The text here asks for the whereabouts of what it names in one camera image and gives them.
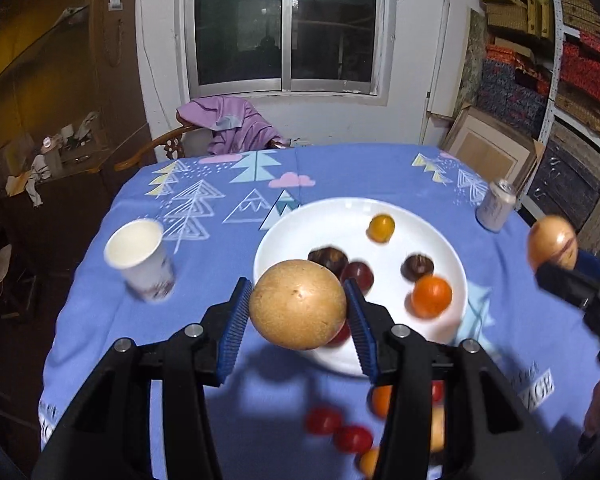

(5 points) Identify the tan onion-like fruit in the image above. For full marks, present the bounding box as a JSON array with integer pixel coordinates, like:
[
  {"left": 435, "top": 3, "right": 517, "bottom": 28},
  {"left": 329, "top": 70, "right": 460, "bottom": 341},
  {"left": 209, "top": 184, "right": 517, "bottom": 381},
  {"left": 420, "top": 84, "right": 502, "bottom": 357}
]
[{"left": 527, "top": 216, "right": 579, "bottom": 271}]

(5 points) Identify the red cherry tomato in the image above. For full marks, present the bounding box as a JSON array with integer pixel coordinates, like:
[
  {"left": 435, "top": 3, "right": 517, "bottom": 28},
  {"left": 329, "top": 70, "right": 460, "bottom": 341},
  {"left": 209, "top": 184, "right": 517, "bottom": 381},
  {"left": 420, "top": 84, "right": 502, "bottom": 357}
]
[
  {"left": 304, "top": 406, "right": 342, "bottom": 436},
  {"left": 332, "top": 425, "right": 374, "bottom": 454},
  {"left": 327, "top": 322, "right": 351, "bottom": 348},
  {"left": 431, "top": 380, "right": 445, "bottom": 404}
]

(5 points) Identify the large tan round fruit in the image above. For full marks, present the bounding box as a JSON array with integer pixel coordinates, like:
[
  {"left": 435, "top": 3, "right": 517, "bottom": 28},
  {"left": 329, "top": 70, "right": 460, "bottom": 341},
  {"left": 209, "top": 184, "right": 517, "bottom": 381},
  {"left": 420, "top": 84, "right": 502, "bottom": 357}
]
[{"left": 249, "top": 259, "right": 347, "bottom": 351}]

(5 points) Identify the striped orange tomato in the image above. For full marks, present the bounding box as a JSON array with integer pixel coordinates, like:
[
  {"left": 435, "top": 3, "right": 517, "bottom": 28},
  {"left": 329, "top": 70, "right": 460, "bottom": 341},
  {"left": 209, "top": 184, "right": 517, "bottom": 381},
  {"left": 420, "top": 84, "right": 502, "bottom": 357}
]
[{"left": 430, "top": 405, "right": 445, "bottom": 454}]

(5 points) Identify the large orange mandarin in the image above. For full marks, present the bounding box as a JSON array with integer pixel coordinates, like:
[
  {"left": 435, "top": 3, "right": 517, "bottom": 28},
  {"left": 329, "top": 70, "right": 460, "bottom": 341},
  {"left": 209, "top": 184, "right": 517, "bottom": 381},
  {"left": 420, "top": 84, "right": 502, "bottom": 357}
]
[{"left": 370, "top": 386, "right": 392, "bottom": 419}]

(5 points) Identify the white metal shelf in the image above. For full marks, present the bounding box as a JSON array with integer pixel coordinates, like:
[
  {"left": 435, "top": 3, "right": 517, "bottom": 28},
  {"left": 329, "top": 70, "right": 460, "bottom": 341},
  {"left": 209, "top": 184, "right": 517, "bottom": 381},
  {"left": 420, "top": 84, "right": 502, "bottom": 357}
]
[{"left": 479, "top": 0, "right": 600, "bottom": 256}]

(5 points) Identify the white drink can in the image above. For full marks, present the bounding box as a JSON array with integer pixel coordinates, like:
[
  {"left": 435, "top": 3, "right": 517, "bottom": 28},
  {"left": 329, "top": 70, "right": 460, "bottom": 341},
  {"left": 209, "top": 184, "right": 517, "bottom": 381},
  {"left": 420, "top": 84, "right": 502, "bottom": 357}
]
[{"left": 476, "top": 179, "right": 517, "bottom": 232}]

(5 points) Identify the yellow orange tomato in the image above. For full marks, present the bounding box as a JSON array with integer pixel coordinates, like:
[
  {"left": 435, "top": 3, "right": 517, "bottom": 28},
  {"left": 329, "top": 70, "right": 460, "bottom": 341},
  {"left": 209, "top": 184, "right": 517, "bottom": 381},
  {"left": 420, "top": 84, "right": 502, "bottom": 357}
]
[{"left": 356, "top": 446, "right": 379, "bottom": 479}]

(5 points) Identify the framed picture leaning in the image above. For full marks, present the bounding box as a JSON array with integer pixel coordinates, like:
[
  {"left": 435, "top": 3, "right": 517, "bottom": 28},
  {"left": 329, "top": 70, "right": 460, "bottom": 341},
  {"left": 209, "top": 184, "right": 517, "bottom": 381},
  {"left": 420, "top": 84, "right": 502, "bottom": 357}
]
[{"left": 439, "top": 106, "right": 545, "bottom": 196}]

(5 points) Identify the orange mandarin on plate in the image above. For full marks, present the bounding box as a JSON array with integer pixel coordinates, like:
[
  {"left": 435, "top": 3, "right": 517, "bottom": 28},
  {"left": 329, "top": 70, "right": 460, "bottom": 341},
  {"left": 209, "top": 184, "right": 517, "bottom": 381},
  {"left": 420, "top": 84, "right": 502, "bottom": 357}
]
[{"left": 411, "top": 275, "right": 453, "bottom": 320}]

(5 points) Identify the white oval plate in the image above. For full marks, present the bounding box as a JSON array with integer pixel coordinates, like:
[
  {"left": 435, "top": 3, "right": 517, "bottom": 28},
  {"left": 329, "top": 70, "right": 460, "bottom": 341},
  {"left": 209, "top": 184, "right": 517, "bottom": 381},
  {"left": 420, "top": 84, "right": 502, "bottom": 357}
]
[{"left": 252, "top": 196, "right": 468, "bottom": 378}]

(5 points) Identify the dark mangosteen on plate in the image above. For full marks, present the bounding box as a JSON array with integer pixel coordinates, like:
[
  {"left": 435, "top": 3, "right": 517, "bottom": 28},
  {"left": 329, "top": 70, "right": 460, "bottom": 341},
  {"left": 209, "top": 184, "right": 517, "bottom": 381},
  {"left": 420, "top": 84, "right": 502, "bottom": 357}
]
[{"left": 401, "top": 254, "right": 434, "bottom": 283}]

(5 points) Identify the blue patterned tablecloth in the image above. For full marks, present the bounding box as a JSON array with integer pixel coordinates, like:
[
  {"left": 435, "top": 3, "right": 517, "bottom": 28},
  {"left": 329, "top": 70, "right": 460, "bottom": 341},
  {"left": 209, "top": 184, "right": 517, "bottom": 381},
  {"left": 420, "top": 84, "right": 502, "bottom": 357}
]
[{"left": 38, "top": 144, "right": 600, "bottom": 479}]

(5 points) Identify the white paper cup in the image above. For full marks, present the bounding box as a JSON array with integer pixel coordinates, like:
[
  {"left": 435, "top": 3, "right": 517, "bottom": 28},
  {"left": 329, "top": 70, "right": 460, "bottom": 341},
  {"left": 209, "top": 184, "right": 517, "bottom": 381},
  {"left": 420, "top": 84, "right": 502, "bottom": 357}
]
[{"left": 104, "top": 218, "right": 175, "bottom": 302}]

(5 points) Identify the dark red plum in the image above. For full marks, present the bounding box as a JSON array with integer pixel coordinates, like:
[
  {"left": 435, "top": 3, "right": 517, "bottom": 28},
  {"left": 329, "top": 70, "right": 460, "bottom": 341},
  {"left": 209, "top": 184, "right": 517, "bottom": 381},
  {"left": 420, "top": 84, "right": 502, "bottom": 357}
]
[{"left": 340, "top": 261, "right": 375, "bottom": 295}]

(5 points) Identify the small yellow tomato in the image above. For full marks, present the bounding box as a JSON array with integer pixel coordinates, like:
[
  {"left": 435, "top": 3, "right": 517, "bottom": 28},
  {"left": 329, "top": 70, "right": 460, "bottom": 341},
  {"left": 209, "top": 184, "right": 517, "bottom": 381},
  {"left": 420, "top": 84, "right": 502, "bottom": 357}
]
[{"left": 366, "top": 214, "right": 396, "bottom": 244}]

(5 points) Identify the dark chestnut fruit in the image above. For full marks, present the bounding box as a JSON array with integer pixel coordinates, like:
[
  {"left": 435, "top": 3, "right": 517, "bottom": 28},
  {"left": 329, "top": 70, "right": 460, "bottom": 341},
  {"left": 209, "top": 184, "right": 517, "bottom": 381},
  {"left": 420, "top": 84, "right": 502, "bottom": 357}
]
[{"left": 308, "top": 246, "right": 349, "bottom": 278}]

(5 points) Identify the purple cloth on chair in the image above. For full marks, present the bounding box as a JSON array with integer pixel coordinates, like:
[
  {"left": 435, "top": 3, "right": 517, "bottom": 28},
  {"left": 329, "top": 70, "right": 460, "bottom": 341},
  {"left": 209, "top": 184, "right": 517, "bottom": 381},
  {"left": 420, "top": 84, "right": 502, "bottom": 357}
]
[{"left": 176, "top": 96, "right": 291, "bottom": 155}]

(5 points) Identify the wooden cabinet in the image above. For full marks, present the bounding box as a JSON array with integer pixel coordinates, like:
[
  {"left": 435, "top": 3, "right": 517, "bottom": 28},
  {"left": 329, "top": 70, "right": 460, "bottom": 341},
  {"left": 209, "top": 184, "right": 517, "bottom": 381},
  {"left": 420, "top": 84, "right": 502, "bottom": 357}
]
[{"left": 0, "top": 0, "right": 154, "bottom": 196}]

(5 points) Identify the aluminium sliding window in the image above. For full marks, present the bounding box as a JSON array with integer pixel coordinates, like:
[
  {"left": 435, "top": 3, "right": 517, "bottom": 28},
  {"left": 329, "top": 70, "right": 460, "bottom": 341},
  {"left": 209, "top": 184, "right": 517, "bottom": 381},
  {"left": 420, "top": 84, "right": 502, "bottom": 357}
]
[{"left": 183, "top": 0, "right": 396, "bottom": 102}]

